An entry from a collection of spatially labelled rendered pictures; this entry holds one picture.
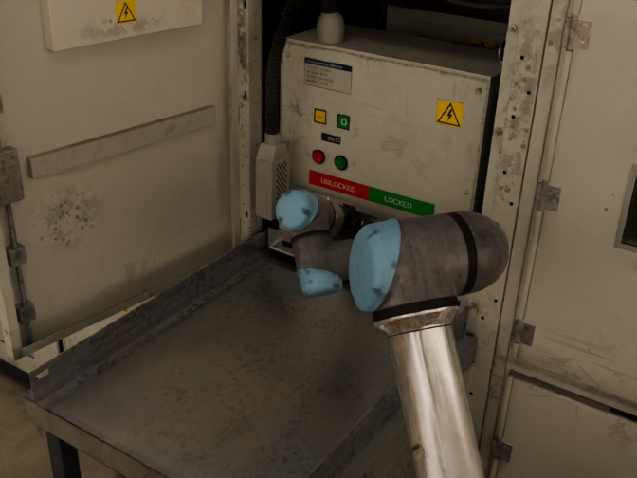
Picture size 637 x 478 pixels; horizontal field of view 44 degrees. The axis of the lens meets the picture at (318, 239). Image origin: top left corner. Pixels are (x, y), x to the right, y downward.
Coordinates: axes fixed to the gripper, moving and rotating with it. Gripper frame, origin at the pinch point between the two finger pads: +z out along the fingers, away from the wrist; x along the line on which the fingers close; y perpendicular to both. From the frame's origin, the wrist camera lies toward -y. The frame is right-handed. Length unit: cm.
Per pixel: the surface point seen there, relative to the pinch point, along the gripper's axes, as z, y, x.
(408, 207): 1.6, 8.6, 8.0
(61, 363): -45, -30, -41
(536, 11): -25, 31, 45
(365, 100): -9.0, -3.8, 26.7
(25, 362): 47, -129, -79
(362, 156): -2.5, -3.5, 15.6
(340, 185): 1.6, -8.6, 8.5
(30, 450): 34, -103, -99
